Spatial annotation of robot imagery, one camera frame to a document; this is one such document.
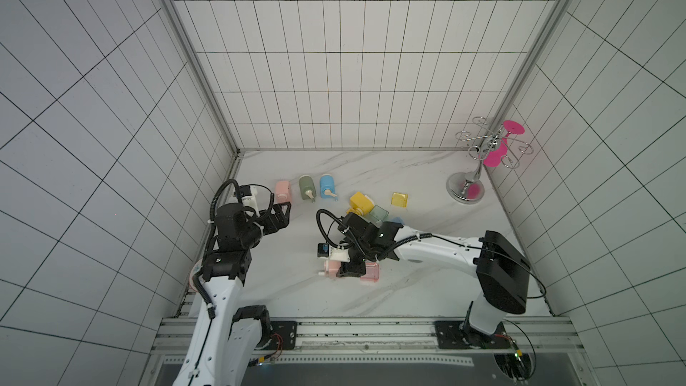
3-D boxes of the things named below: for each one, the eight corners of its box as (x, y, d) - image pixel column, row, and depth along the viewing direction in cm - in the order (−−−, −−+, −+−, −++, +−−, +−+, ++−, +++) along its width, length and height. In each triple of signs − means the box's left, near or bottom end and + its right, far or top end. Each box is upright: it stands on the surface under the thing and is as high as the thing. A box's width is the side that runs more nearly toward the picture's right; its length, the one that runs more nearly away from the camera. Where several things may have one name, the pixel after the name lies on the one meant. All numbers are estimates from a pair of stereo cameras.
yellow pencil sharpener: (344, 210, 101) (344, 205, 98) (355, 196, 105) (355, 190, 102) (364, 221, 98) (364, 215, 95) (374, 206, 103) (375, 200, 99)
